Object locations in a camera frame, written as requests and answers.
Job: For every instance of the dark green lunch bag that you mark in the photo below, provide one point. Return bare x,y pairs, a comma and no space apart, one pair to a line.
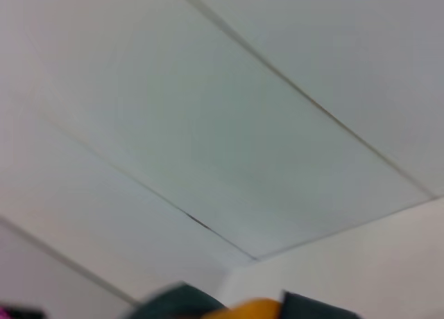
180,301

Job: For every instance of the yellow banana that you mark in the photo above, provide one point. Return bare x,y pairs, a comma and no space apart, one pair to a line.
249,310

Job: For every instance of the pink peach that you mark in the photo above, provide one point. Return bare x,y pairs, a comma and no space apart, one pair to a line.
2,314

